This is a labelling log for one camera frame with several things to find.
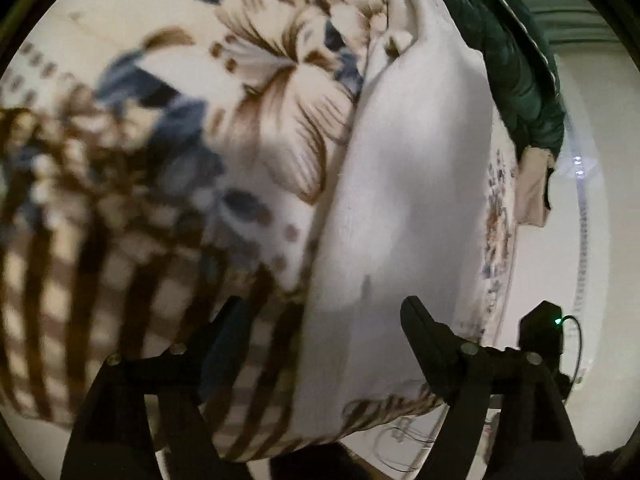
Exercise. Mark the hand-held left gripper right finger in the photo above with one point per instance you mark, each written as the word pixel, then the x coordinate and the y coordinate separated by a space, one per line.
pixel 425 340

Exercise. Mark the beige cloth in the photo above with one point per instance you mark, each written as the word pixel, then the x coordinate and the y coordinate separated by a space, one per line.
pixel 531 187

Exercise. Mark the white knit sweater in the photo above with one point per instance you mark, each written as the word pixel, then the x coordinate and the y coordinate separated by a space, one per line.
pixel 400 220

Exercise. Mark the dark green quilted jacket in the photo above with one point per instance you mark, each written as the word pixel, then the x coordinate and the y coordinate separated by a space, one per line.
pixel 505 55

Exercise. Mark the white ribbed strip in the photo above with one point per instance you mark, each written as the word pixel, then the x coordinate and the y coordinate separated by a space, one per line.
pixel 582 220

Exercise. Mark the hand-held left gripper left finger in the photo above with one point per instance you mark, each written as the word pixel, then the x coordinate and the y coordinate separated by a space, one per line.
pixel 227 340

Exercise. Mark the floral plaid printed blanket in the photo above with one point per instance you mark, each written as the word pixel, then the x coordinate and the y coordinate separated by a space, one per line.
pixel 165 160

